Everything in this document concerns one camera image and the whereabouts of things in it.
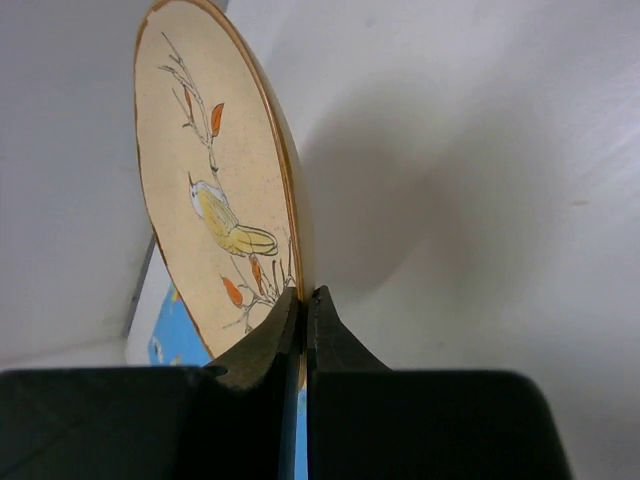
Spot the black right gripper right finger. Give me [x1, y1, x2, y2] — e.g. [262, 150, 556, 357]
[307, 286, 572, 479]

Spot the beige bird-pattern plate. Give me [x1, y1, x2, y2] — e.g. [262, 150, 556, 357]
[134, 1, 315, 390]

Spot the blue space-print cloth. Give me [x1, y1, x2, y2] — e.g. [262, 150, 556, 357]
[147, 284, 308, 479]

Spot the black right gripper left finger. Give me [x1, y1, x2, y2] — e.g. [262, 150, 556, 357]
[1, 289, 300, 479]

